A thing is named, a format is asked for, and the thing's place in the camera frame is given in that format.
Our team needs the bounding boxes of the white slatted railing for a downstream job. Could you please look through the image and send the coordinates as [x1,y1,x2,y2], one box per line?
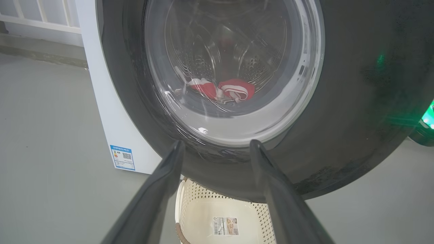
[0,0,83,47]

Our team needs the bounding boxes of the blue energy label sticker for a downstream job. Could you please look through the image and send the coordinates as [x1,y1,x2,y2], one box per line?
[110,145,135,171]

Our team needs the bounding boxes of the cream perforated laundry basket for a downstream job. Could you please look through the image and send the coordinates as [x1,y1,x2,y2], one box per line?
[175,178,277,244]

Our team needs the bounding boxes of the dark round glass washer door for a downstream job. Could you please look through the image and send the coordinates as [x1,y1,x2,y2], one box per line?
[96,0,434,204]

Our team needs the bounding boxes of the white washing machine body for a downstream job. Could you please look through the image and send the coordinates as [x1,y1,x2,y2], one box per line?
[75,0,163,175]

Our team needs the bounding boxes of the basket product label sticker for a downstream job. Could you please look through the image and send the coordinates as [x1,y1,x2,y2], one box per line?
[213,217,239,236]

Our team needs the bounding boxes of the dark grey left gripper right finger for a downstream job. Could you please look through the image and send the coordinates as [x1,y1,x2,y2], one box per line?
[250,139,335,244]

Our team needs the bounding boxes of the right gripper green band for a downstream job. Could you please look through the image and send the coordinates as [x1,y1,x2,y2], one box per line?
[409,100,434,147]

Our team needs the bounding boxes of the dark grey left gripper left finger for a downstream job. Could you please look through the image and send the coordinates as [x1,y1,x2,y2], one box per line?
[102,140,186,244]

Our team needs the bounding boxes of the steel perforated washer drum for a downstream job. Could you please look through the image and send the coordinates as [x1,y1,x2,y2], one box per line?
[164,0,289,102]

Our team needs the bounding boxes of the red and white garment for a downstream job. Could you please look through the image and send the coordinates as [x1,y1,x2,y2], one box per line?
[185,78,255,103]

